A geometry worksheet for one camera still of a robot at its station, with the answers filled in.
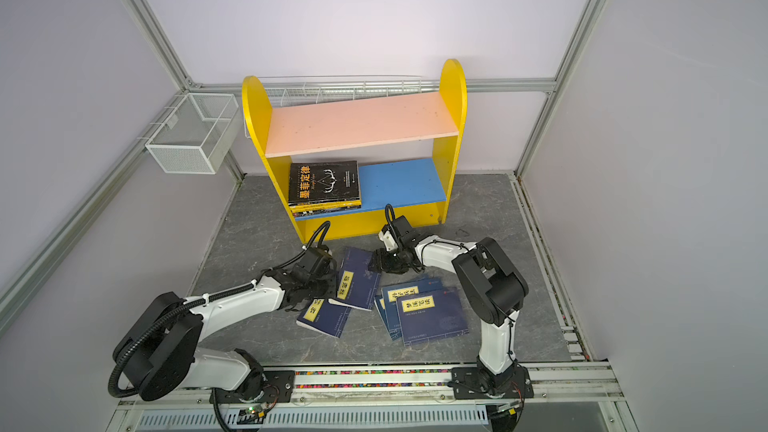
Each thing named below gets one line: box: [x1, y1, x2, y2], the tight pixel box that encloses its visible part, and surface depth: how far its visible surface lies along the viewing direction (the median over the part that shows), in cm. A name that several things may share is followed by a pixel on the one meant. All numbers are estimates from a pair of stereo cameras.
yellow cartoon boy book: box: [288, 200, 362, 211], surface depth 89 cm
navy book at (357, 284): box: [328, 247, 381, 312], surface depth 91 cm
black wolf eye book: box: [293, 205, 362, 218], surface depth 91 cm
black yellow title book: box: [288, 160, 360, 204], surface depth 91 cm
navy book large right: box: [395, 288, 469, 347], surface depth 84 cm
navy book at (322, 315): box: [296, 298, 352, 338], surface depth 86 cm
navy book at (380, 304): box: [374, 295, 391, 335], surface depth 86 cm
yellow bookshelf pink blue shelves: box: [242, 58, 468, 244], surface depth 88 cm
